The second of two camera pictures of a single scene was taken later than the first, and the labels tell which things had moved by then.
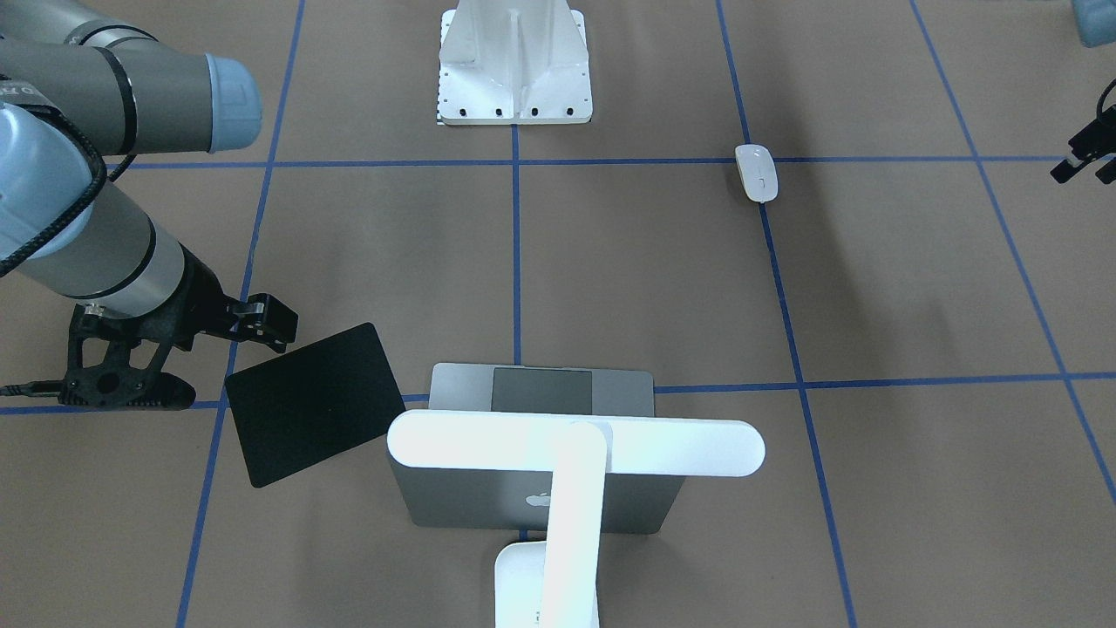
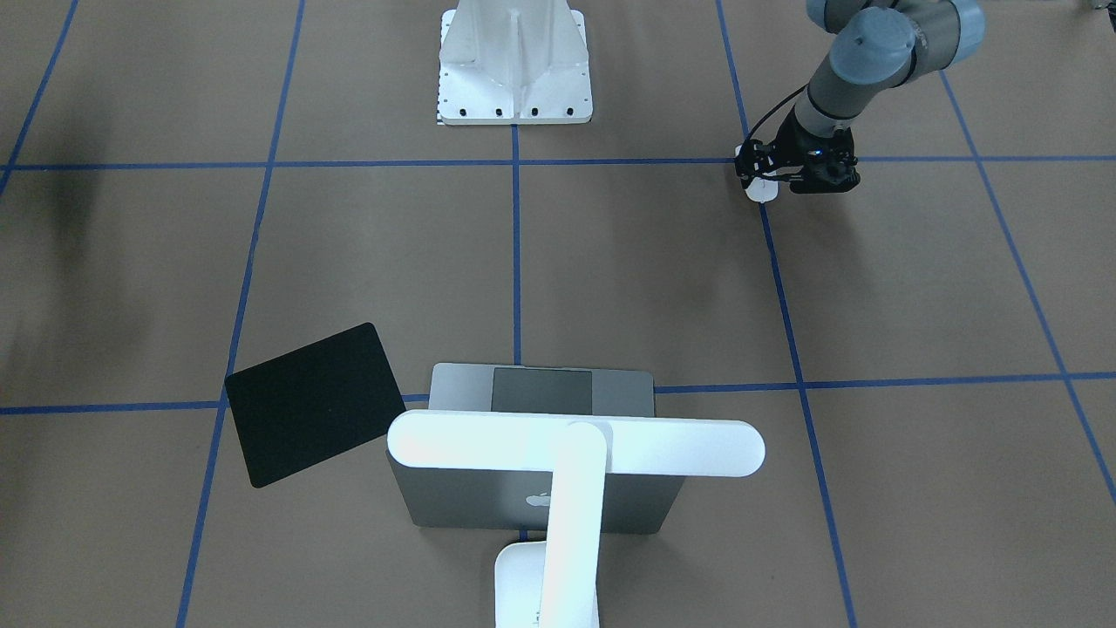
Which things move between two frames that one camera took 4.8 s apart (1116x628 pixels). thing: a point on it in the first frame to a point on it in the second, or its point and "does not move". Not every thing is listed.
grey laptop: (497, 499) does not move
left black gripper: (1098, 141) to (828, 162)
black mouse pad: (296, 406) does not move
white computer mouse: (758, 171) does not move
